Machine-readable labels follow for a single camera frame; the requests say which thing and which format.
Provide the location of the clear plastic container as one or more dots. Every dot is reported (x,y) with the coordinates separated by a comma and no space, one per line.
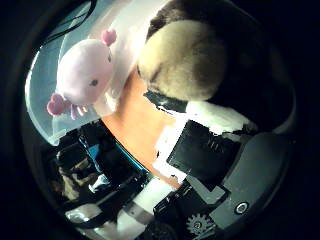
(43,86)

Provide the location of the pink axolotl plush toy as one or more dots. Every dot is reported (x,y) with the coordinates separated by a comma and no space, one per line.
(83,73)

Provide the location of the teal blue table edge rail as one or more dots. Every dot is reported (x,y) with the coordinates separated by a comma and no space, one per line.
(131,158)

